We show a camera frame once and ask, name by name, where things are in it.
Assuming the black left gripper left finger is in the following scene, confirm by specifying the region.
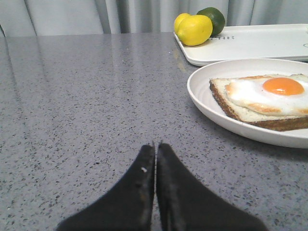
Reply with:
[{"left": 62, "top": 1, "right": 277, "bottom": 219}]
[{"left": 57, "top": 145, "right": 155, "bottom": 231}]

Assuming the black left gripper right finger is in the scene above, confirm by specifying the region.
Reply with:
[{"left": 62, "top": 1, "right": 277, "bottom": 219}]
[{"left": 156, "top": 143, "right": 267, "bottom": 231}]

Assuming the white round plate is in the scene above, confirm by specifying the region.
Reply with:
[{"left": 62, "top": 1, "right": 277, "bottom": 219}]
[{"left": 187, "top": 59, "right": 308, "bottom": 149}]

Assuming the bottom bread slice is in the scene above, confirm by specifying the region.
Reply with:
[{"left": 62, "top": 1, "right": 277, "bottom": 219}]
[{"left": 209, "top": 78, "right": 308, "bottom": 131}]

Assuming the white bear tray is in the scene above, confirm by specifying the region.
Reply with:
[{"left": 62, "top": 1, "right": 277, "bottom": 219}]
[{"left": 178, "top": 24, "right": 308, "bottom": 66}]

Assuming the fried egg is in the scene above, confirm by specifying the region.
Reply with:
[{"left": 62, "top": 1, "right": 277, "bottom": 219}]
[{"left": 225, "top": 75, "right": 308, "bottom": 116}]

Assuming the front yellow lemon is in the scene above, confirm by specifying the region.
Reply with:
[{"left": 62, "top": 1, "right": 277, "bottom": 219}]
[{"left": 176, "top": 15, "right": 213, "bottom": 46}]

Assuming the yellow lemon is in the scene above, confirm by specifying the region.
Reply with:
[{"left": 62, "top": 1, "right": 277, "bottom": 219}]
[
  {"left": 176, "top": 15, "right": 213, "bottom": 46},
  {"left": 174, "top": 13, "right": 191, "bottom": 34}
]

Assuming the rear yellow lemon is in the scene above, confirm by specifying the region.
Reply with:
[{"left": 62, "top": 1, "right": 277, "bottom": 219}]
[{"left": 174, "top": 13, "right": 191, "bottom": 34}]

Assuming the green lime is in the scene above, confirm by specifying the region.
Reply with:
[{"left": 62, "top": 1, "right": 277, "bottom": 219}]
[{"left": 197, "top": 7, "right": 226, "bottom": 37}]

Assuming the grey curtain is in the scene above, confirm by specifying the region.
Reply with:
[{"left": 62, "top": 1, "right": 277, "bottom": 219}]
[{"left": 0, "top": 0, "right": 308, "bottom": 37}]

